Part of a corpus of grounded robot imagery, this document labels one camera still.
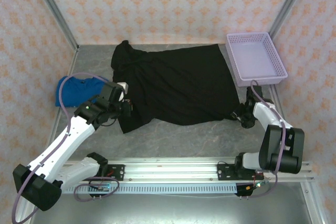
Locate black t-shirt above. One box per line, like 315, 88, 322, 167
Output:
110, 39, 240, 134

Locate blue folded t-shirt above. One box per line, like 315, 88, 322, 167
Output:
55, 76, 110, 108

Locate lavender plastic basket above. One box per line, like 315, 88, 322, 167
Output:
225, 31, 289, 88

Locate right small electronics board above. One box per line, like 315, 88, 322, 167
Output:
244, 182, 265, 190

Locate small electronics board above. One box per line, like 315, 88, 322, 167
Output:
89, 183, 110, 192
244, 182, 265, 190

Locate left small electronics board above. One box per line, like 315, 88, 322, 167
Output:
89, 183, 110, 192

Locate steel sheet panel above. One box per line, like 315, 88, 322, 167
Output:
28, 194, 316, 224

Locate right aluminium table edge rail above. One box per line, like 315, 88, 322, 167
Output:
270, 84, 292, 130

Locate aluminium table edge rail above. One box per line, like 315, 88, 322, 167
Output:
270, 84, 292, 130
41, 47, 79, 162

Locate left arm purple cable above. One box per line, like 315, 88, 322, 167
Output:
12, 72, 120, 224

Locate left aluminium table edge rail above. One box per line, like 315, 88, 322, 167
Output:
41, 47, 79, 162

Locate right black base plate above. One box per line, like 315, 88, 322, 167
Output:
217, 163, 244, 182

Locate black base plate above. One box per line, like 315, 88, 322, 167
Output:
217, 163, 244, 182
89, 164, 125, 182

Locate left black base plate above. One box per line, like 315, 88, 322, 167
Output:
89, 164, 125, 182

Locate aluminium mounting rail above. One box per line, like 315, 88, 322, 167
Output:
62, 157, 314, 183

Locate grey slotted cable duct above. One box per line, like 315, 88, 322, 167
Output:
62, 184, 238, 195

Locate left aluminium frame post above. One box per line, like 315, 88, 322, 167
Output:
27, 0, 79, 51

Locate aluminium frame post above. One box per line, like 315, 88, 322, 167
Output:
269, 0, 312, 41
27, 0, 79, 51

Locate right aluminium frame post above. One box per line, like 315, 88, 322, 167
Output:
269, 0, 312, 41

